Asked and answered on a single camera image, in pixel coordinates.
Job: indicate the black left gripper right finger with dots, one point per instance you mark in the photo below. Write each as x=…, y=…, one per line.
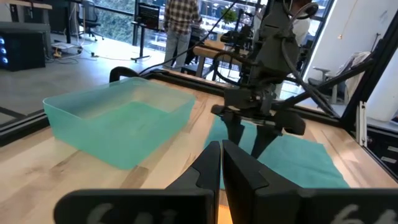
x=264, y=199

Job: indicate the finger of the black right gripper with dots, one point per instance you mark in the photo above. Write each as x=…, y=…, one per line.
x=264, y=140
x=234, y=129

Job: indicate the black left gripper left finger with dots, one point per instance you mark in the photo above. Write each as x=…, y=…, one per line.
x=186, y=205

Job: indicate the teal microfiber towel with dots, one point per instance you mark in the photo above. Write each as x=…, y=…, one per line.
x=295, y=165

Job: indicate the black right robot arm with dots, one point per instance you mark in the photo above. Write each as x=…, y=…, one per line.
x=273, y=46

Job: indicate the teal translucent plastic basket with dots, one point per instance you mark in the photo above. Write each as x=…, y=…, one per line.
x=124, y=140

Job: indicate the wooden workbench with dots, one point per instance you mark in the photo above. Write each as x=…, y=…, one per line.
x=205, y=51

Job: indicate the light draped cloth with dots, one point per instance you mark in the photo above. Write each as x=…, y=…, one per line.
x=354, y=65

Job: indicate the person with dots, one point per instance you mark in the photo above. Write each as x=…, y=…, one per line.
x=180, y=25
x=303, y=31

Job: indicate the small green potted plant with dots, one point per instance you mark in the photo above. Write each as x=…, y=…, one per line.
x=229, y=15

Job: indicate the black standing desk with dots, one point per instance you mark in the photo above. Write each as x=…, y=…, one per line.
x=148, y=15

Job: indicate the black office chair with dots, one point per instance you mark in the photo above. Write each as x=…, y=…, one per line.
x=90, y=18

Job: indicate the black computer tower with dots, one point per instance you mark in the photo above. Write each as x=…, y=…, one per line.
x=21, y=49

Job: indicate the wooden top desk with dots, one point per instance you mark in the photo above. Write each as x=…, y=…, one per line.
x=25, y=4

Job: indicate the right wrist camera housing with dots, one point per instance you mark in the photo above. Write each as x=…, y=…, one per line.
x=248, y=98

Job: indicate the white metal bracket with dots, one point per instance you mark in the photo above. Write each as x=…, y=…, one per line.
x=361, y=124

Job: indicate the black aluminium frame post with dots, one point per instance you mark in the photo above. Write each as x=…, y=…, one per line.
x=373, y=81

